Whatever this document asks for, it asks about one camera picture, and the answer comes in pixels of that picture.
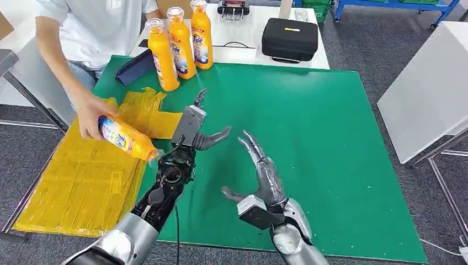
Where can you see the person's right hand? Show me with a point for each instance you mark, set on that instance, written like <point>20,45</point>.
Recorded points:
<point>87,113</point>

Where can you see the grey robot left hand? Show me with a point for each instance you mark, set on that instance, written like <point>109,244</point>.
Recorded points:
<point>210,139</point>

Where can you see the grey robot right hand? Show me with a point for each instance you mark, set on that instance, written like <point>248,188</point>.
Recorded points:
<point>270,183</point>

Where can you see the orange drink bottle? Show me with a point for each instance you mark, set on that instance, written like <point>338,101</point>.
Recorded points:
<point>162,55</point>
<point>139,146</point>
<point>201,25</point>
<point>179,33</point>

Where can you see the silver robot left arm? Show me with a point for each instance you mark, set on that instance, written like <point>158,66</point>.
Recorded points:
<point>135,237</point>

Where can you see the blue folding case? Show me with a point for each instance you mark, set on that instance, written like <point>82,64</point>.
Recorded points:
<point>133,69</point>

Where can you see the yellow plastic sheet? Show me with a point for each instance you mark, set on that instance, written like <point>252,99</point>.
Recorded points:
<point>73,183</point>

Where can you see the person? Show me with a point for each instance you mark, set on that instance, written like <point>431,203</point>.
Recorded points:
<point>98,33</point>

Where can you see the green table mat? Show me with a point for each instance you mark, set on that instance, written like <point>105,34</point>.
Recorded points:
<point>310,109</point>

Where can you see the black phone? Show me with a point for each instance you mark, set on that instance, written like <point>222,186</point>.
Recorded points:
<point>143,43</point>

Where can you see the brown cardboard piece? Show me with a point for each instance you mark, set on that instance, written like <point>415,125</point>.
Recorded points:
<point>5,26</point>

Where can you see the black zip carry case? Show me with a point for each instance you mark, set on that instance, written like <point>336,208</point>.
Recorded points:
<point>290,39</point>

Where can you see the black and red device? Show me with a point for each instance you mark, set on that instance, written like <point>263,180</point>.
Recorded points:
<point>233,9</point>

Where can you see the brown cardboard box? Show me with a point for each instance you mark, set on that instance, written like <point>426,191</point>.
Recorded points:
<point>163,3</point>

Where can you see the clear plastic item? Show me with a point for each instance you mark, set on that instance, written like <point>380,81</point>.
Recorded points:
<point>302,15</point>

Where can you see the green plastic crate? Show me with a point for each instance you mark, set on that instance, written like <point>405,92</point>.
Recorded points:
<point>318,9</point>

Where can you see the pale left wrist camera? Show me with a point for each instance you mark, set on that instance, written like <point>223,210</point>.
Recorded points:
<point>188,124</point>

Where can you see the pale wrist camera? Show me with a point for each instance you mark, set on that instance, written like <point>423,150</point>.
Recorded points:
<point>256,215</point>
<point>188,124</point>

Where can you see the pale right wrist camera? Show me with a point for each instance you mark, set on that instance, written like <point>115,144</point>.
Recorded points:
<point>256,215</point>

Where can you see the pale wooden post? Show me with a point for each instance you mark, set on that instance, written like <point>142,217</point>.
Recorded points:
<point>286,8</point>

